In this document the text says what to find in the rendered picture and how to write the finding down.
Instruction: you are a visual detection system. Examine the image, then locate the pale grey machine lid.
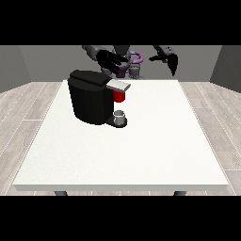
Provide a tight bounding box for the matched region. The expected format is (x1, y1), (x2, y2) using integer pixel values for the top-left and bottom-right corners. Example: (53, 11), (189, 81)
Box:
(105, 78), (132, 93)

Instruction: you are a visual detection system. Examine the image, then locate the small grey cup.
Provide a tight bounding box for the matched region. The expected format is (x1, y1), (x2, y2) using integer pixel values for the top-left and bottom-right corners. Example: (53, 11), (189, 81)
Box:
(113, 110), (126, 125)

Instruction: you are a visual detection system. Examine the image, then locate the black coffee machine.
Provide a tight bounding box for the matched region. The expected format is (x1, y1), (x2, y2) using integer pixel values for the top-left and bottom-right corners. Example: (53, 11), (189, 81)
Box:
(67, 70), (128, 129)

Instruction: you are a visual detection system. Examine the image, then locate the red pod holder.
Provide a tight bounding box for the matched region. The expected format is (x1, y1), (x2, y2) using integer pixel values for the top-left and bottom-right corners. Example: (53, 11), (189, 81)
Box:
(112, 89), (126, 104)

